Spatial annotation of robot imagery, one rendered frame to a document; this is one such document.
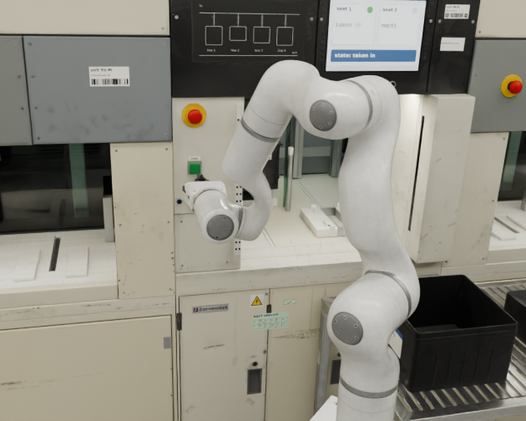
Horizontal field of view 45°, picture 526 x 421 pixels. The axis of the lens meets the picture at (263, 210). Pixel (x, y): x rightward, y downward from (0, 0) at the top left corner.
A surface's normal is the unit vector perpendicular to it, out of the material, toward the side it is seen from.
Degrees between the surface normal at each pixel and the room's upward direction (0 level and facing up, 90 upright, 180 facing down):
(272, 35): 90
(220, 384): 90
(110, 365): 90
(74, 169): 90
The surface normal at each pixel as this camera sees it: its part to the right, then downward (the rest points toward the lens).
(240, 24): 0.22, 0.36
